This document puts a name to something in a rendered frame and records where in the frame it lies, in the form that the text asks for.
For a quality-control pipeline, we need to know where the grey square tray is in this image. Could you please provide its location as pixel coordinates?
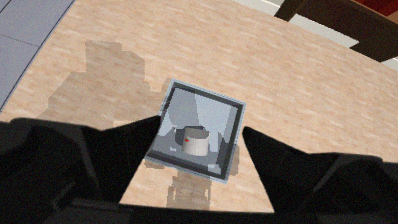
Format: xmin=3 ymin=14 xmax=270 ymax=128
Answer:
xmin=143 ymin=78 xmax=247 ymax=184

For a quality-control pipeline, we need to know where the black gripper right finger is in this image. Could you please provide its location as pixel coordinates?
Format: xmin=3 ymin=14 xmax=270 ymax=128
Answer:
xmin=242 ymin=126 xmax=383 ymax=213

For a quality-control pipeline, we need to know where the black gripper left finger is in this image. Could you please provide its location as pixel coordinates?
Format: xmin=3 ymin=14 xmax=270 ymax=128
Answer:
xmin=9 ymin=115 xmax=160 ymax=203

